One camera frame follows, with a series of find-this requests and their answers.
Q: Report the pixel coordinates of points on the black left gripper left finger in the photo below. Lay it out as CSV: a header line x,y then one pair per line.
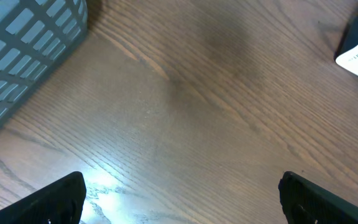
x,y
59,202

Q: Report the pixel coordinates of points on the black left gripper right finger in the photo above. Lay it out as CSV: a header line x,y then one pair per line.
x,y
305,202

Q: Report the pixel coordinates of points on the grey plastic mesh basket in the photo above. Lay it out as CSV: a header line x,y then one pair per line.
x,y
36,37

